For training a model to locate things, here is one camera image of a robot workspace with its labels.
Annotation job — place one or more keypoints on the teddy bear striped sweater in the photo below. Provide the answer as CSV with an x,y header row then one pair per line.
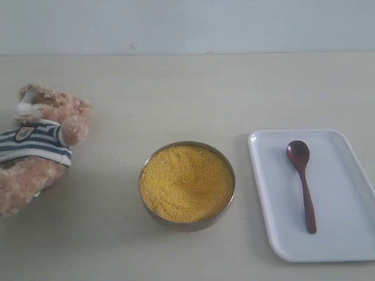
x,y
38,150

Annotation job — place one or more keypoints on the yellow millet grains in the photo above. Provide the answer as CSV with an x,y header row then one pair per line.
x,y
187,184

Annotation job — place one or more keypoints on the white rectangular tray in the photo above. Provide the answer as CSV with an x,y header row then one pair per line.
x,y
342,196

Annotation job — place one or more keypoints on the metal bowl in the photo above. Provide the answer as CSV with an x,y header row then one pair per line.
x,y
187,225

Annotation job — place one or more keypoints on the dark red wooden spoon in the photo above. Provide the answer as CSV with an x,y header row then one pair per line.
x,y
298,153

